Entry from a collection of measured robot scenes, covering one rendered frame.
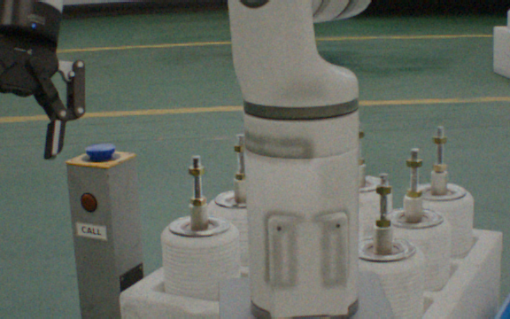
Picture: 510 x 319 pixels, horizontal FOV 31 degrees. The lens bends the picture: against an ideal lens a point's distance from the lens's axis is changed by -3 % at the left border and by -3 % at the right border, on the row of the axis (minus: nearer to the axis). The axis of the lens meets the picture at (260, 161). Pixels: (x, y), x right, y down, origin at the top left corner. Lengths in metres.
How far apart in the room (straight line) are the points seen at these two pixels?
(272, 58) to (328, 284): 0.19
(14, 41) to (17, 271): 0.90
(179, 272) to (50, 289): 0.58
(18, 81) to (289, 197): 0.33
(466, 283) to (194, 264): 0.33
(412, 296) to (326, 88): 0.41
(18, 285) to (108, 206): 0.51
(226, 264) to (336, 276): 0.41
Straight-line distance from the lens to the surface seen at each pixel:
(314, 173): 0.73
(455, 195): 1.28
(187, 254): 1.14
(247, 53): 0.74
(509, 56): 3.63
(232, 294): 0.85
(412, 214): 1.18
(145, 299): 1.16
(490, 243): 1.33
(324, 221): 0.74
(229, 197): 1.28
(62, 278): 1.74
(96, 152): 1.26
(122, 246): 1.29
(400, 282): 1.05
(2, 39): 0.96
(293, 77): 0.71
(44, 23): 0.95
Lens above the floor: 0.63
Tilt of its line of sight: 15 degrees down
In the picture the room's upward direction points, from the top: 2 degrees counter-clockwise
